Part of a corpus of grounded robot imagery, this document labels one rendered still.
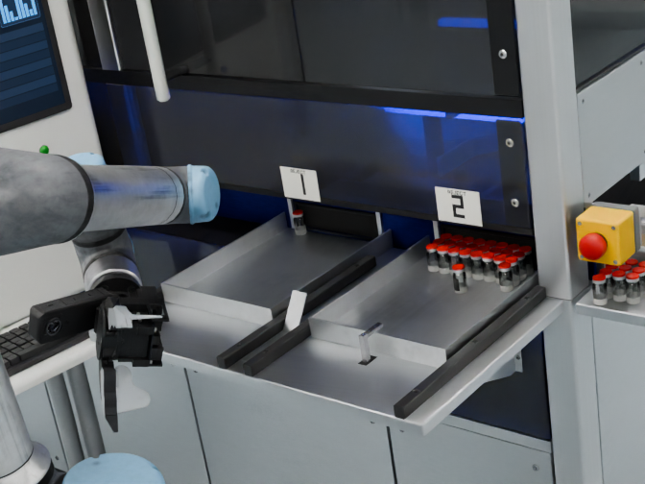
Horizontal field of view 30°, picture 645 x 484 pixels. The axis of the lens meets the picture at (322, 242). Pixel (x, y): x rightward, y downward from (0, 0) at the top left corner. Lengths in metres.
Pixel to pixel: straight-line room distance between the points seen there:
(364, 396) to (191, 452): 1.11
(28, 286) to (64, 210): 1.16
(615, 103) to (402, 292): 0.46
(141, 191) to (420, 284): 0.75
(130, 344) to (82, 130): 0.94
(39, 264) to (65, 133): 0.26
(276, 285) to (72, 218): 0.91
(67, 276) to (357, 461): 0.68
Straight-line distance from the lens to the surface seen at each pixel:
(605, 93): 1.96
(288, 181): 2.20
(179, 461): 2.86
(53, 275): 2.43
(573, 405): 2.05
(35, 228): 1.24
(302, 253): 2.24
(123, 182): 1.39
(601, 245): 1.84
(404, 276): 2.09
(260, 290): 2.12
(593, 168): 1.95
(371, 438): 2.37
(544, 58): 1.81
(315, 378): 1.81
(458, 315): 1.93
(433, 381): 1.72
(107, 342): 1.52
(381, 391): 1.75
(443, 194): 1.99
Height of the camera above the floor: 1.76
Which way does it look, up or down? 23 degrees down
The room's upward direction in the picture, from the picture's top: 9 degrees counter-clockwise
